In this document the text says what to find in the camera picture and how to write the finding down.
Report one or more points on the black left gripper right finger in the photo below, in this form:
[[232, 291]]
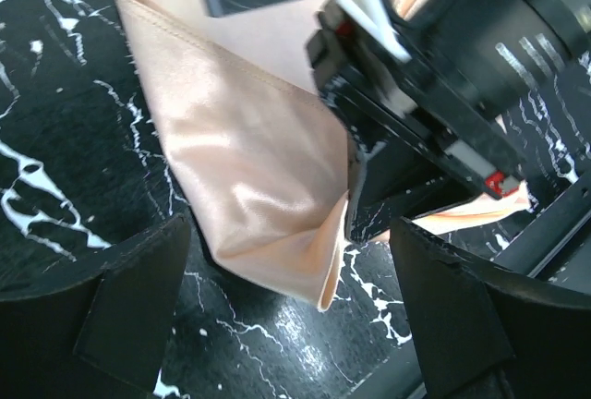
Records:
[[482, 331]]

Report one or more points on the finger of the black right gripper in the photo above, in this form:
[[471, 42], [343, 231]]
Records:
[[391, 180]]

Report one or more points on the peach satin napkin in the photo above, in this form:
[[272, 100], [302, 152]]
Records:
[[262, 162]]

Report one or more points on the black marbled table mat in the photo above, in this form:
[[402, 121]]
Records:
[[82, 169]]

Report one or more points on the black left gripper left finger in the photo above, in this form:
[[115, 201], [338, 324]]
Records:
[[98, 325]]

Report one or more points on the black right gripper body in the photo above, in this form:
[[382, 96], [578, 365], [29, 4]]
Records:
[[470, 61]]

